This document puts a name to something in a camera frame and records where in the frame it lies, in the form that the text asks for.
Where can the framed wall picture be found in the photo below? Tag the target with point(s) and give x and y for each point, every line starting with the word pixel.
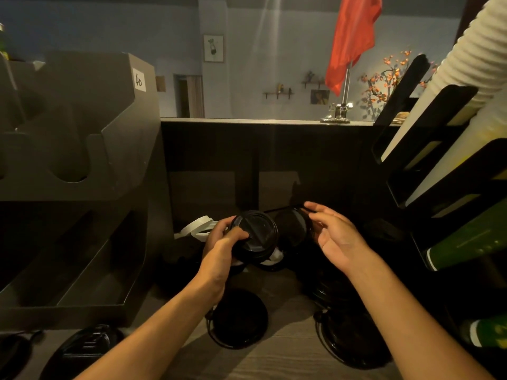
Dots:
pixel 213 48

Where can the ribbed white cup stack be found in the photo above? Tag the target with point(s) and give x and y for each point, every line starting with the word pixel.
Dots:
pixel 471 55

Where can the white plastic lid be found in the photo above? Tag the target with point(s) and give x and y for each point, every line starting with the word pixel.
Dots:
pixel 196 227

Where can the person's left thumb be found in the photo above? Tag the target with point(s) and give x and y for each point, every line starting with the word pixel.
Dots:
pixel 237 234

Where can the person's left hand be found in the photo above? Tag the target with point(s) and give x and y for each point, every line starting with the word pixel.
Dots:
pixel 216 265

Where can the silver flag pole with base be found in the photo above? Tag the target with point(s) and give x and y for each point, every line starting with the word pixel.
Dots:
pixel 342 108

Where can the white paper label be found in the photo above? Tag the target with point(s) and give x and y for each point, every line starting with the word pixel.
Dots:
pixel 138 79

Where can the red flag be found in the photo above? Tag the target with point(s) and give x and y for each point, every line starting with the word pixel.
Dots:
pixel 352 35

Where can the dark wall photo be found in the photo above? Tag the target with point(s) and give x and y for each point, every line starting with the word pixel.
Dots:
pixel 319 96

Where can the person's right fingers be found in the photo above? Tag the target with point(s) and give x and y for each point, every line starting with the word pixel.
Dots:
pixel 326 215

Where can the person's right forearm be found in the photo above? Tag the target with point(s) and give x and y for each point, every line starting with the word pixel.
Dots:
pixel 404 324

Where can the smooth white cup stack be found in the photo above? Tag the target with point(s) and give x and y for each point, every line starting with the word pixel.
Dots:
pixel 471 154

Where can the orange flower tree decoration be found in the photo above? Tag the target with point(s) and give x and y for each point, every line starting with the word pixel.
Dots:
pixel 386 85

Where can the grey lid organizer stand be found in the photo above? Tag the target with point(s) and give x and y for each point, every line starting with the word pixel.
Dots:
pixel 79 154

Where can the person's right hand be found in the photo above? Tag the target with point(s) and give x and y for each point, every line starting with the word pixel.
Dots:
pixel 342 241

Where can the black cup lid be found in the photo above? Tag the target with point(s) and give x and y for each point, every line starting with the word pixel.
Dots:
pixel 81 354
pixel 352 340
pixel 293 231
pixel 239 320
pixel 256 235

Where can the small wall shelf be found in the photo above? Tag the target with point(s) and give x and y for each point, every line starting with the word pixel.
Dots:
pixel 313 79
pixel 278 92

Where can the black cup dispenser rack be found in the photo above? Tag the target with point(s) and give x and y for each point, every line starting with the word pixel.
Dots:
pixel 431 126

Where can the green cup stack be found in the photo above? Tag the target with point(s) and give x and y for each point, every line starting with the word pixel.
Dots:
pixel 491 332
pixel 471 237

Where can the person's left forearm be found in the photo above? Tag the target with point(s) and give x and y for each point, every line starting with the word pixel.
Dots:
pixel 158 332

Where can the dark bar counter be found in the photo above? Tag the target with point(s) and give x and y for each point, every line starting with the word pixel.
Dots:
pixel 257 162

